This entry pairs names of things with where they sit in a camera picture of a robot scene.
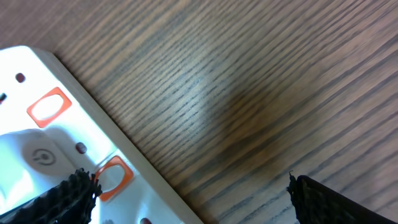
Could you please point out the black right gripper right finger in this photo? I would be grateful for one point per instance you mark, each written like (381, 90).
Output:
(315, 203)

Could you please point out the white power strip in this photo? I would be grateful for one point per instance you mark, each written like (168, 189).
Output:
(38, 92)

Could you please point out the white USB wall charger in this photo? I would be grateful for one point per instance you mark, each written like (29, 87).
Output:
(31, 164)

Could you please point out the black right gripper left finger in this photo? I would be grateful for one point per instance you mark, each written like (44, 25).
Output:
(72, 201)

